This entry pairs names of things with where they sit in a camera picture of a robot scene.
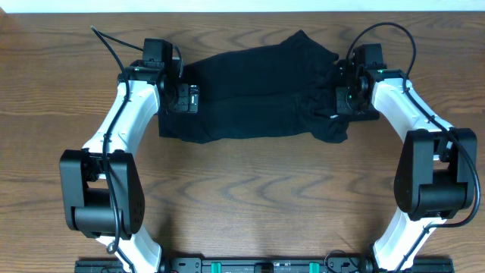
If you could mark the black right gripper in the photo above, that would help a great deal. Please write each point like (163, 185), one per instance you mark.
(342, 108)

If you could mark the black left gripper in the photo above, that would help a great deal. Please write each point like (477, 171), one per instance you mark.
(183, 104)

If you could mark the black shorts garment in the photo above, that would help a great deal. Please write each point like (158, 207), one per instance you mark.
(271, 91)

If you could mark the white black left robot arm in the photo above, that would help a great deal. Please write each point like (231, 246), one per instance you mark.
(102, 193)

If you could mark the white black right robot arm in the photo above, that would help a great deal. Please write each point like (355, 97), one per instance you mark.
(436, 175)

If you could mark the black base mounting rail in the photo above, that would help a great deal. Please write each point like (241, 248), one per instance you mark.
(332, 264)

